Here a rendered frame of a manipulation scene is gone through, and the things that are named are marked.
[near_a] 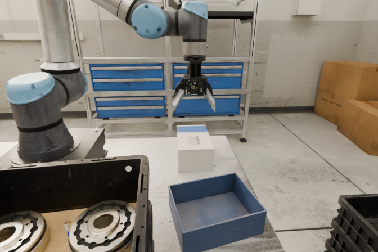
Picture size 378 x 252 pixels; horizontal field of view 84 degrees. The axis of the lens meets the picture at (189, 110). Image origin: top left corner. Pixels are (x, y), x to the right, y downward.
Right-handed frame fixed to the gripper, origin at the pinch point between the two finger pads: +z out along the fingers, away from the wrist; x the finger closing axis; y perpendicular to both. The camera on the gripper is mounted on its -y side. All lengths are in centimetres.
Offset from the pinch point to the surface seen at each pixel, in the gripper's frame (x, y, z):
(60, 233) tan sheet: -26, 43, 5
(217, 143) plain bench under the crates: 11.7, -9.6, 18.4
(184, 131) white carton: -3.1, -3.4, 9.3
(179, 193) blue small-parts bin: -5.9, 24.3, 14.2
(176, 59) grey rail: -4, -137, -2
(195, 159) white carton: -0.1, 10.2, 13.1
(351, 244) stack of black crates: 52, 24, 40
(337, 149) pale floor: 163, -111, 89
